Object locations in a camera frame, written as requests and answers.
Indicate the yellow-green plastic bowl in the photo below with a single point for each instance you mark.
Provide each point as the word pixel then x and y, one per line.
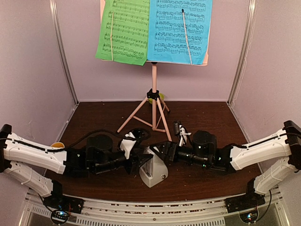
pixel 161 98

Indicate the left aluminium corner post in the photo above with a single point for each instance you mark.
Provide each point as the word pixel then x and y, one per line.
pixel 62 54

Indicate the right aluminium corner post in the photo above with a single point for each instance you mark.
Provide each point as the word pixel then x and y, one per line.
pixel 247 40

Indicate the white metronome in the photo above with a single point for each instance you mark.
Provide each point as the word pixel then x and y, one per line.
pixel 154 170

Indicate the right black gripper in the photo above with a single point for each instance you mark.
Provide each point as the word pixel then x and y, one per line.
pixel 166 149

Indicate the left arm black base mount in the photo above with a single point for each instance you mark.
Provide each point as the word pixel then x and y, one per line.
pixel 59 201

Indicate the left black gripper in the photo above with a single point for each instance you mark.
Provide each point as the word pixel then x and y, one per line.
pixel 136 162

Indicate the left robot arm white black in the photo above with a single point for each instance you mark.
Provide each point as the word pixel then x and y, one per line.
pixel 97 152

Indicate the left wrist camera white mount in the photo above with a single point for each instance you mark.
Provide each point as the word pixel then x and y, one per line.
pixel 126 145

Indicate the blue sheet music paper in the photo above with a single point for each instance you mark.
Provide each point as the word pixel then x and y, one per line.
pixel 179 31

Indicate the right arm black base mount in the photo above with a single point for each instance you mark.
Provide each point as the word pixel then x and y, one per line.
pixel 249 200

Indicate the pink folding music stand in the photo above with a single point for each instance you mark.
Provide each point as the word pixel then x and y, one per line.
pixel 159 122

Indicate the green sheet music paper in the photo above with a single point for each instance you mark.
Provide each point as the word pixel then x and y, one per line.
pixel 124 32

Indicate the white patterned mug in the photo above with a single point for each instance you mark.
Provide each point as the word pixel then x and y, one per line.
pixel 58 145

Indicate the aluminium corner post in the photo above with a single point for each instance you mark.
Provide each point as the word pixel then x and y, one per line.
pixel 62 54
pixel 247 40

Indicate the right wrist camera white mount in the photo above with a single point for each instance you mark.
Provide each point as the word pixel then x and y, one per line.
pixel 181 132

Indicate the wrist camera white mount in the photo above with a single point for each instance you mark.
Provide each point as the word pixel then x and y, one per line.
pixel 181 132
pixel 126 145

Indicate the front aluminium rail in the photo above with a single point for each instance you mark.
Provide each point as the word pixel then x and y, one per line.
pixel 205 212

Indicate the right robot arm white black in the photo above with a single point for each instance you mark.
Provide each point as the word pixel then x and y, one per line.
pixel 285 145

